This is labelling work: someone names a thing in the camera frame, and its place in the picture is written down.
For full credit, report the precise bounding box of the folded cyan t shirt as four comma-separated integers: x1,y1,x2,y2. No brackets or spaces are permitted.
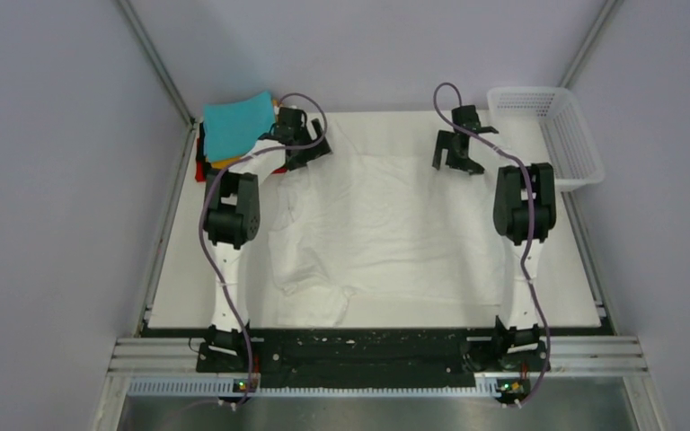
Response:
202,91,278,163

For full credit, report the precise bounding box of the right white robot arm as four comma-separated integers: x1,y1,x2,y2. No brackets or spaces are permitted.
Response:
432,105,557,370

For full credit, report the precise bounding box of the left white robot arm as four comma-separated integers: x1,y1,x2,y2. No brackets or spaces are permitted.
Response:
199,107,332,371

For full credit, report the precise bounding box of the folded red t shirt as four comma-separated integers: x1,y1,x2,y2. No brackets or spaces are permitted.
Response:
194,160,289,183

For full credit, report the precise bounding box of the white slotted cable duct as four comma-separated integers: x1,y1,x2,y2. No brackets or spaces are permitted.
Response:
127,376,525,399

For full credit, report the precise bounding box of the aluminium frame rail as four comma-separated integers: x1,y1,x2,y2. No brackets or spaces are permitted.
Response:
108,336,649,377

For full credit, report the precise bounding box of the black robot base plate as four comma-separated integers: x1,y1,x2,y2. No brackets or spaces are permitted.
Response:
196,328,547,389

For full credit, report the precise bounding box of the white t shirt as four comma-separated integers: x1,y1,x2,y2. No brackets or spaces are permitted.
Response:
269,121,505,327

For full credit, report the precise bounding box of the folded black t shirt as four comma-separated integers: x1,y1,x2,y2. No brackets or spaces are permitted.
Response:
196,121,289,179

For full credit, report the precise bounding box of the white plastic basket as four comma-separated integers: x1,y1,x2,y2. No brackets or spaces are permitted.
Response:
487,86,606,192

